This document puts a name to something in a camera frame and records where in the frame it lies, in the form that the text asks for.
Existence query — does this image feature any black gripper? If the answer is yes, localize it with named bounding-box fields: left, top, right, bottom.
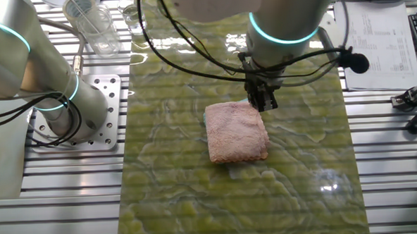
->
left=241, top=51, right=289, bottom=113

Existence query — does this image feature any pink fluffy cloth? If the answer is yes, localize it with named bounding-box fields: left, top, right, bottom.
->
left=203, top=99, right=271, bottom=164

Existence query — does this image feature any teal fluffy cloth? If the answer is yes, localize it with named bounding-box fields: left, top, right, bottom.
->
left=201, top=98, right=251, bottom=127

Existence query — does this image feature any black foam microphone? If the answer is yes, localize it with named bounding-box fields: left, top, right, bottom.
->
left=337, top=45, right=371, bottom=75

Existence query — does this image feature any green marbled table mat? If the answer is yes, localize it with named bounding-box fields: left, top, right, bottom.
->
left=106, top=0, right=371, bottom=234

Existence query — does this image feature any white sheet with printed table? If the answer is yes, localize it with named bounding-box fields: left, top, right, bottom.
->
left=332, top=0, right=417, bottom=93

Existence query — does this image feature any small clear glass cup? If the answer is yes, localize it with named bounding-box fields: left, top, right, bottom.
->
left=117, top=0, right=148, bottom=36

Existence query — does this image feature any clear glass stirring rod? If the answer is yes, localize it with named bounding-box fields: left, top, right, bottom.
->
left=66, top=0, right=102, bottom=38

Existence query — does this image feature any clear packing tape roll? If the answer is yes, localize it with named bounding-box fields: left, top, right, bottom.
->
left=61, top=0, right=98, bottom=27

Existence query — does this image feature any black wrist cable bundle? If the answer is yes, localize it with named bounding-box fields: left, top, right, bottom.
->
left=136, top=0, right=352, bottom=94

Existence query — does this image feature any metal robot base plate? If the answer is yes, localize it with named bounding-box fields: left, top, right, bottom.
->
left=26, top=73, right=125, bottom=155

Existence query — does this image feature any black base cable bundle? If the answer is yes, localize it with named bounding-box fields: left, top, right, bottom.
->
left=0, top=90, right=84, bottom=149

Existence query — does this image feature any grey hose with metal plug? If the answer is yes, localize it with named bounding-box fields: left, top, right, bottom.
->
left=37, top=15, right=87, bottom=78

